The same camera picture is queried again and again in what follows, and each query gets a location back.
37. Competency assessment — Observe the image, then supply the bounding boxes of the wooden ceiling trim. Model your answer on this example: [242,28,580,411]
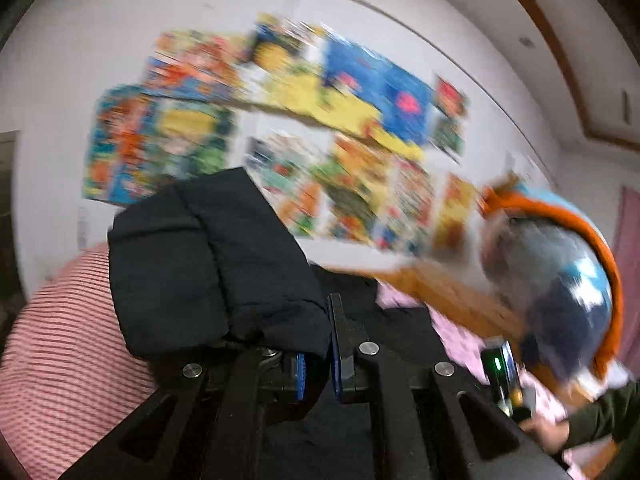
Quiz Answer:
[482,0,640,145]

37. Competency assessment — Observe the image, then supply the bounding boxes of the person's right hand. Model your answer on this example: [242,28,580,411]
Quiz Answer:
[520,415,572,457]

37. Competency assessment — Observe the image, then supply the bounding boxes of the wooden headboard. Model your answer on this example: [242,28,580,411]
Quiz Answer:
[370,260,621,478]

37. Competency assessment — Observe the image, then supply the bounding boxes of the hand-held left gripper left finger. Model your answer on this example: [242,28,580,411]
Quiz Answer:
[59,346,307,480]

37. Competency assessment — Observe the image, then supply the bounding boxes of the person's right forearm green sleeve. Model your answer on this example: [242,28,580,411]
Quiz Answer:
[565,379,640,450]

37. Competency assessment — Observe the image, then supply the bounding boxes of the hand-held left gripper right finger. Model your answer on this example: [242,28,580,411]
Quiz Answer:
[326,294,572,480]

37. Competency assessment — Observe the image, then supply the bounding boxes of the pink curtain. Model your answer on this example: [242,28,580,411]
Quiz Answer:
[612,185,640,361]

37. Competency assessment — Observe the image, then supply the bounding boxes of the pink floral bedsheet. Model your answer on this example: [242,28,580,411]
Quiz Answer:
[375,280,573,473]

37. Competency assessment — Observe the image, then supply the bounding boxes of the black padded jacket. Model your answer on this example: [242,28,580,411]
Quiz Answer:
[107,167,482,480]

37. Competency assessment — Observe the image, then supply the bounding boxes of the red checked quilt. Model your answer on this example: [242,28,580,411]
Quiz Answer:
[0,242,162,480]

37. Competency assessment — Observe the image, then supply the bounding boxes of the group of colourful wall drawings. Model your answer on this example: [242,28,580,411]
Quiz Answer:
[82,12,523,261]

